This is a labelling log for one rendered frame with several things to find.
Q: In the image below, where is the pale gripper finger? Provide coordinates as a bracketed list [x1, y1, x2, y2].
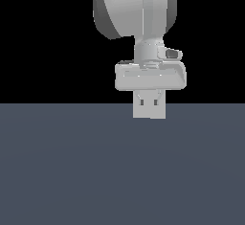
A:
[148, 89, 167, 120]
[132, 89, 150, 120]

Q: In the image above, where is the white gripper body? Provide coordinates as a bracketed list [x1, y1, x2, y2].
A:
[114, 60, 188, 92]

